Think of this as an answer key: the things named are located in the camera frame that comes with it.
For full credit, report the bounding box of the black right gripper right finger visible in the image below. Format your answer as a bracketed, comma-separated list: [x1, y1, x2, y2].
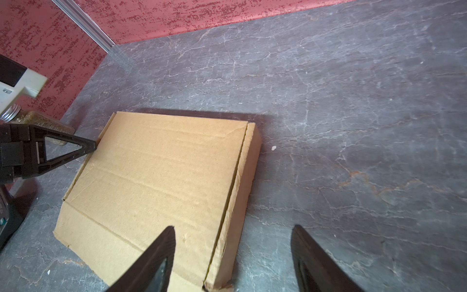
[291, 225, 363, 292]

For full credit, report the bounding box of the brown cardboard box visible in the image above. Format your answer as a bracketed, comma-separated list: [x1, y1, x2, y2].
[54, 112, 261, 292]

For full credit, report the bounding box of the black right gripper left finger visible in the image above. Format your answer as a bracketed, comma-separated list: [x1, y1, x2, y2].
[107, 226, 176, 292]

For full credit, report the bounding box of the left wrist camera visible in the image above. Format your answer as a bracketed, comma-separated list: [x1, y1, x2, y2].
[1, 55, 47, 115]

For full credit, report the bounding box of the aluminium corner post left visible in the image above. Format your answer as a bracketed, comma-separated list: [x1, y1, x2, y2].
[52, 0, 116, 53]

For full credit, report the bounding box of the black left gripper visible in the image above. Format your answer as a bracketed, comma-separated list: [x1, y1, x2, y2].
[1, 124, 97, 183]

